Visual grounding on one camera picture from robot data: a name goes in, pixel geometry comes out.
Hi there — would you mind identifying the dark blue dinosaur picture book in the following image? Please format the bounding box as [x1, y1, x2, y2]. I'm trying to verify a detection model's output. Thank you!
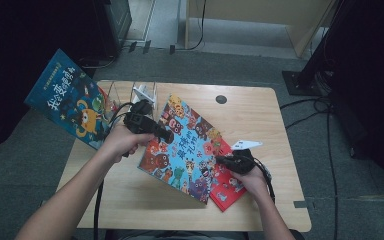
[24, 48, 115, 150]

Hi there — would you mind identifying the clear acrylic book rack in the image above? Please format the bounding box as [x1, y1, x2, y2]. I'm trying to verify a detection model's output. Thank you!
[96, 79, 159, 116]

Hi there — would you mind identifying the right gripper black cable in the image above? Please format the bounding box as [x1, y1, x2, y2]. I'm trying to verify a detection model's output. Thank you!
[253, 156, 278, 205]

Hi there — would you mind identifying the black hanging cable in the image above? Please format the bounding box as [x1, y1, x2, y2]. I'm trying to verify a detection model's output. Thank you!
[174, 0, 208, 52]

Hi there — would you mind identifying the red picture book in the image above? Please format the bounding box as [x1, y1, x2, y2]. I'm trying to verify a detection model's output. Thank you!
[209, 137, 248, 213]

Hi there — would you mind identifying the dark curtain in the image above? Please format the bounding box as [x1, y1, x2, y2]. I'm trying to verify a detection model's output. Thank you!
[329, 0, 384, 191]
[0, 0, 98, 158]

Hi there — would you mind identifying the black stand base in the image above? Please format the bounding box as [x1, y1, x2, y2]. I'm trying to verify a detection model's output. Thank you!
[73, 56, 96, 79]

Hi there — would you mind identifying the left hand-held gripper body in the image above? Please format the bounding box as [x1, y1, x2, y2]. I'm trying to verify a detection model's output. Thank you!
[123, 99, 158, 134]

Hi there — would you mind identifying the black floor cable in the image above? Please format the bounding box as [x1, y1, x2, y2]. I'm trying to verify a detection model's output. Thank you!
[79, 54, 118, 70]
[284, 99, 339, 240]
[279, 96, 331, 111]

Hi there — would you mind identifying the black metal stand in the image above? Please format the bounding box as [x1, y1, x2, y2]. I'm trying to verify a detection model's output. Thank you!
[281, 0, 339, 98]

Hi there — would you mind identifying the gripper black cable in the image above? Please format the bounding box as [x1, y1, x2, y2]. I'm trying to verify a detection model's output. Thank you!
[253, 156, 278, 205]
[93, 101, 135, 240]

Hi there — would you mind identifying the person's right hand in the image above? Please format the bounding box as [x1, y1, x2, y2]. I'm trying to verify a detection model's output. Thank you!
[238, 166, 269, 198]

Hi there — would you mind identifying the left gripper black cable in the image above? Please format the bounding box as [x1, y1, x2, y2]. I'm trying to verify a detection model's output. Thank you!
[93, 101, 135, 240]

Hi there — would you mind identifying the light wooden cabinet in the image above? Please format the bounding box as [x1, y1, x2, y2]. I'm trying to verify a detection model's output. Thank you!
[184, 0, 336, 58]

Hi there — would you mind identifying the person's left hand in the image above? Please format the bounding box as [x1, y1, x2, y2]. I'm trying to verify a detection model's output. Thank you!
[101, 124, 154, 164]

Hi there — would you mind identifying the light blue monsters picture book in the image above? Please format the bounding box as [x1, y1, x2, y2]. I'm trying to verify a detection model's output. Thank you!
[137, 93, 234, 205]

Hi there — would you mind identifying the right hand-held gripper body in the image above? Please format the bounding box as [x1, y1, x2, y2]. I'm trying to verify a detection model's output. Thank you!
[228, 139, 264, 176]

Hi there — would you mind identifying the black equipment cabinet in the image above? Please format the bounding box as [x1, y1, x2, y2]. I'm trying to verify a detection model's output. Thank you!
[93, 0, 133, 59]

